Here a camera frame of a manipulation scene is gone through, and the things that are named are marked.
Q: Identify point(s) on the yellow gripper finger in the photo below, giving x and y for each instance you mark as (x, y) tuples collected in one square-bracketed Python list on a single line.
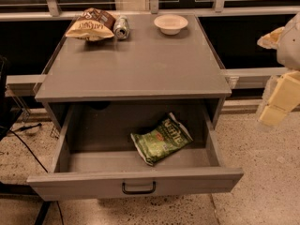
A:
[(281, 95), (270, 40)]

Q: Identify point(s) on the green jalapeno chip bag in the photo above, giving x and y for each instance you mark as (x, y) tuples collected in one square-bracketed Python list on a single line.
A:
[(168, 137)]

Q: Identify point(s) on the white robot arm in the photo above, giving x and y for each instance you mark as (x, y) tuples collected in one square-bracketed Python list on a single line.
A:
[(288, 51)]

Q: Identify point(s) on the grey cabinet with counter top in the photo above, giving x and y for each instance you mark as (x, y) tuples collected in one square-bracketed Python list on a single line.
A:
[(147, 65)]

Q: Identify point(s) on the brown chip bag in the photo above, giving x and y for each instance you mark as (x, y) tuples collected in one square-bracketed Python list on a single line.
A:
[(93, 25)]

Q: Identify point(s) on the grey open top drawer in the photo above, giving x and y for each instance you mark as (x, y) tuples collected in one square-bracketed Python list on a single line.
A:
[(95, 155)]

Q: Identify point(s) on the white bowl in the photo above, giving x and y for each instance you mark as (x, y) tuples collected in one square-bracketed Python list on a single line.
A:
[(170, 24)]

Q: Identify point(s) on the silver soda can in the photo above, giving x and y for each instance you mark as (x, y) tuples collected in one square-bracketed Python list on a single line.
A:
[(121, 28)]

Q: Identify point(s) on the grey metal window railing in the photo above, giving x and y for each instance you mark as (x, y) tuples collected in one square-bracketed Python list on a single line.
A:
[(38, 10)]

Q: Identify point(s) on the black object at left edge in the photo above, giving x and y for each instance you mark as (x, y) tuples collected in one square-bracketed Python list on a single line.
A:
[(9, 110)]

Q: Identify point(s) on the black drawer handle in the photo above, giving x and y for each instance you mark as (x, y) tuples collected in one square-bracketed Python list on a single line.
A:
[(138, 189)]

